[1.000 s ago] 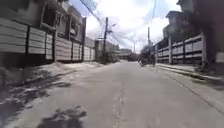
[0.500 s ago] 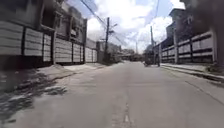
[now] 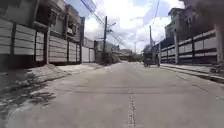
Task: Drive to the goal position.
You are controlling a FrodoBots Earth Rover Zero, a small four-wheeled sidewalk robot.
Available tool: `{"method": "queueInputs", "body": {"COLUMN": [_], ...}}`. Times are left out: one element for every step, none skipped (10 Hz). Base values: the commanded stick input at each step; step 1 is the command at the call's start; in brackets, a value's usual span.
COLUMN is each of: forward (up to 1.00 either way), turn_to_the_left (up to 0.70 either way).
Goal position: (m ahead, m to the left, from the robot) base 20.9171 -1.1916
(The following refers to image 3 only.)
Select white slatted fence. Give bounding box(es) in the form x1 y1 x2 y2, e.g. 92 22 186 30
0 18 97 69

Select pale concrete pavement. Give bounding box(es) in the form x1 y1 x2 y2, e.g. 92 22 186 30
0 62 105 98

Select concrete kerb pavement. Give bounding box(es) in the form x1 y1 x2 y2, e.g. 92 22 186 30
159 63 224 84

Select dark three-wheeled vehicle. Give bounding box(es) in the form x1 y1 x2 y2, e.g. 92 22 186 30
142 44 161 68

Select row of houses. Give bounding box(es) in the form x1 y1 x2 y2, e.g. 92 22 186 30
0 0 86 44

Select grey concrete road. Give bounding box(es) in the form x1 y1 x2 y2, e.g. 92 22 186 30
5 61 224 128

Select utility pole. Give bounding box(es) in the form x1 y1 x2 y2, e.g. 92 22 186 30
148 24 154 48
100 15 110 65

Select tall building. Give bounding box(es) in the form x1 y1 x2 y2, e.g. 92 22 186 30
164 0 216 42

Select overhead wires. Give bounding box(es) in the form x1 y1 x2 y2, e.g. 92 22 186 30
79 0 162 51

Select white panelled fence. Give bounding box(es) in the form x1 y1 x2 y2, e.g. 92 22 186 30
157 28 224 66

